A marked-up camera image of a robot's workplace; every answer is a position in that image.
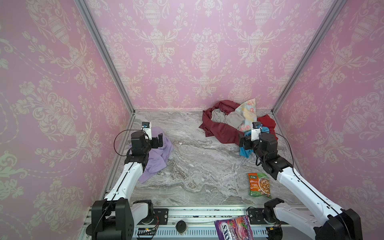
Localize lavender purple cloth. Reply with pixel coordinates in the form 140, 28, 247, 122
125, 127, 174, 184

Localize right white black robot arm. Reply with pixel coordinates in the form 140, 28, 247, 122
239, 133, 363, 240

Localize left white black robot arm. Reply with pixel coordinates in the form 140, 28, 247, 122
86, 129, 163, 240

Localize teal blue cloth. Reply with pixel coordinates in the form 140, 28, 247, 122
239, 126, 270, 158

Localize maroon red cloth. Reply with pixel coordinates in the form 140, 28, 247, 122
198, 100, 278, 146

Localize grey beige cloth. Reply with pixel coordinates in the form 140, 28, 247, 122
211, 109, 245, 129

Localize floral pastel cloth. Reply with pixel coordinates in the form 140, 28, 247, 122
235, 99, 258, 133

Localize green orange snack packet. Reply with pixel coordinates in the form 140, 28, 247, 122
248, 173, 271, 198

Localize small black lid jar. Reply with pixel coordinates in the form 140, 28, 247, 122
176, 220, 188, 235

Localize purple snack bag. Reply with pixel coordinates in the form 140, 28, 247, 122
215, 216, 253, 240

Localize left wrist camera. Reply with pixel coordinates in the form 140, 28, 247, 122
142, 122, 152, 140

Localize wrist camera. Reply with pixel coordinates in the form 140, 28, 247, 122
142, 122, 152, 140
251, 121, 262, 142

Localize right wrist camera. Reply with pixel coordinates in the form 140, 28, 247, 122
251, 121, 262, 142

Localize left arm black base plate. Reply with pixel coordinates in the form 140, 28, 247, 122
141, 208, 169, 226

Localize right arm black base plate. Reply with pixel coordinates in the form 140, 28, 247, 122
246, 207, 269, 225

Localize aluminium frame rail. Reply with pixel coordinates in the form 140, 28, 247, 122
83, 205, 334, 226

